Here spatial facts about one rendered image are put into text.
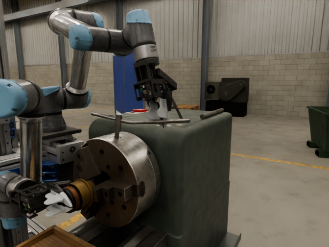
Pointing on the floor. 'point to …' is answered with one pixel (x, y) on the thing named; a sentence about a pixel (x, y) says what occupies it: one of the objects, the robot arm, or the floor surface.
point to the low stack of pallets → (188, 107)
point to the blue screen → (125, 85)
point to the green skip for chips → (319, 130)
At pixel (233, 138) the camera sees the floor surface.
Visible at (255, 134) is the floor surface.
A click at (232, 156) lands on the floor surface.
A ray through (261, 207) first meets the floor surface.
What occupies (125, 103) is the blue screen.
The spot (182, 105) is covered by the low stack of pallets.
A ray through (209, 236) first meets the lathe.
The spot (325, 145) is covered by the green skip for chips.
